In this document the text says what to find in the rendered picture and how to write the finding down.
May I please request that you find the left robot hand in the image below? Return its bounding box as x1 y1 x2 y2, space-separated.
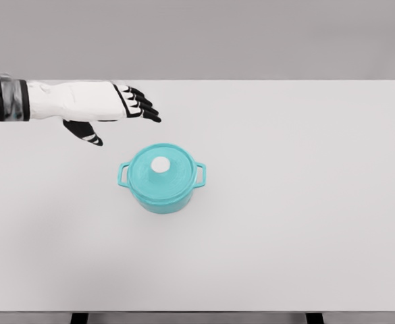
55 80 162 146

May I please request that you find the teal pot with handles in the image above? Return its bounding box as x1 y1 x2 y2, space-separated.
117 161 207 215

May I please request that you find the teal pot lid white knob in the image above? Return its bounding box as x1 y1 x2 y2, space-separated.
128 142 198 204

